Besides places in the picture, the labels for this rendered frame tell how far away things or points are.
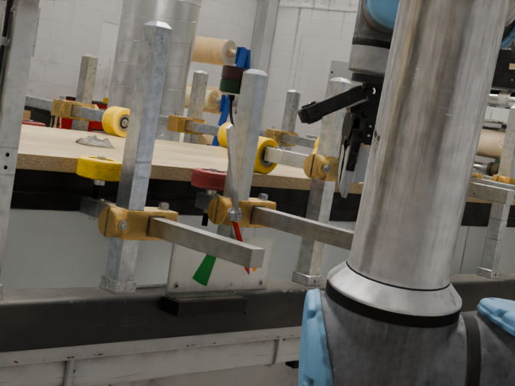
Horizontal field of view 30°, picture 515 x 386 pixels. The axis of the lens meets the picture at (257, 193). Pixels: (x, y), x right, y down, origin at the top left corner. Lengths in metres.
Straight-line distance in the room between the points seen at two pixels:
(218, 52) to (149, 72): 7.51
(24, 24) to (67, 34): 9.33
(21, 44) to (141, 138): 0.27
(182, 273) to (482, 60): 0.87
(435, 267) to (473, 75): 0.20
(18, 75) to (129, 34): 4.51
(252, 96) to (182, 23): 4.17
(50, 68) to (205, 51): 2.13
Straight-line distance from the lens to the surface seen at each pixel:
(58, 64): 10.73
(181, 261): 1.70
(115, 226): 1.59
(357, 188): 2.39
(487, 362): 1.06
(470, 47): 0.98
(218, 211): 1.77
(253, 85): 1.77
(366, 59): 1.62
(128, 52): 5.93
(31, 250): 1.78
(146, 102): 1.60
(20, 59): 1.45
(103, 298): 1.59
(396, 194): 1.00
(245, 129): 1.77
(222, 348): 1.89
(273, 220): 1.77
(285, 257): 2.25
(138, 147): 1.60
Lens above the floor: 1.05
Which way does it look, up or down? 5 degrees down
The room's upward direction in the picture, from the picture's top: 9 degrees clockwise
